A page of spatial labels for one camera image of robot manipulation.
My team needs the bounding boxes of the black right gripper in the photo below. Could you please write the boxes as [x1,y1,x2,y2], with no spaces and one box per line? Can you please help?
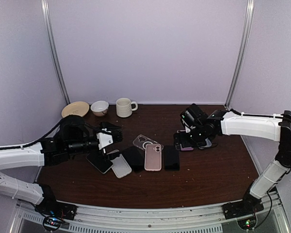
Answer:
[174,126,207,150]

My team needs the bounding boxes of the light blue phone case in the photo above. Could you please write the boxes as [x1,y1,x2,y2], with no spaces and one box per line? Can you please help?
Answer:
[198,138,212,150]

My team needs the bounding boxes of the black phone with dark case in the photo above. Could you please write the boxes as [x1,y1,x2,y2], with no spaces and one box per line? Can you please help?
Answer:
[121,146,145,173]

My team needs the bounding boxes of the clear magsafe phone case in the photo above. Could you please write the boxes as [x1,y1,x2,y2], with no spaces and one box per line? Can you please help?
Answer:
[132,134,158,151]

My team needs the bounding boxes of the pinkish beige phone case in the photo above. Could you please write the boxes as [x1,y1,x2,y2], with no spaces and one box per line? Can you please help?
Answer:
[145,144,162,171]

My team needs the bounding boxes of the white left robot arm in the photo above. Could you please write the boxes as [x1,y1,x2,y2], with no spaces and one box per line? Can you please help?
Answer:
[0,115,123,216]

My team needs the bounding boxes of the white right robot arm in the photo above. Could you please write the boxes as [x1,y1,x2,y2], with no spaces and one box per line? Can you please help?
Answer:
[174,103,291,215]

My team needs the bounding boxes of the white ceramic bowl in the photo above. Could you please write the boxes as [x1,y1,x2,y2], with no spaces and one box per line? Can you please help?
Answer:
[90,100,109,117]

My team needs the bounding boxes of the white ceramic mug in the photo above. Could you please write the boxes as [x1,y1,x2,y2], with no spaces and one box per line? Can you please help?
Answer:
[116,98,138,118]

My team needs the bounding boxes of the beige ceramic plate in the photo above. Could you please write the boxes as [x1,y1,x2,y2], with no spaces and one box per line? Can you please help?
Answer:
[61,101,90,117]

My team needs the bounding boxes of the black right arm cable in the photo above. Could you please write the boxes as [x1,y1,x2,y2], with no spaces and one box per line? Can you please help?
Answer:
[226,108,291,122]

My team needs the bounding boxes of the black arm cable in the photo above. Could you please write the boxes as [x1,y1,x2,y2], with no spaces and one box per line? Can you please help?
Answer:
[0,121,100,152]
[226,108,291,122]

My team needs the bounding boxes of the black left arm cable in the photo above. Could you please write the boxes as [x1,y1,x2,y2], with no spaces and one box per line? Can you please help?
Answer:
[0,121,100,152]

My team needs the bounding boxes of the aluminium front rail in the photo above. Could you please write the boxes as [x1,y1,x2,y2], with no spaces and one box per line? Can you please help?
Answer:
[7,192,291,233]

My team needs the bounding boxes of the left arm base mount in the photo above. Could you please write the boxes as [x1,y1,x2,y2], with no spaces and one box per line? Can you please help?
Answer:
[34,184,77,233]

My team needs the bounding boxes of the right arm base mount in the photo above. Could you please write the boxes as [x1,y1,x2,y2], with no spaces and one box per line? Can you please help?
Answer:
[222,186,264,231]

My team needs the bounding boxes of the right aluminium frame post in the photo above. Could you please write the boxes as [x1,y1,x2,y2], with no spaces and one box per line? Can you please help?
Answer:
[225,0,255,109]

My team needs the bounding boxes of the aluminium frame post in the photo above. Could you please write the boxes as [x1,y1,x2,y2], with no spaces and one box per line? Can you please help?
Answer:
[41,0,70,105]
[225,0,255,109]

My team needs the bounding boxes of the left aluminium frame post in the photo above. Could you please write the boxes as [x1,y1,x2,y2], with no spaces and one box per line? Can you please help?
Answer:
[41,0,70,105]

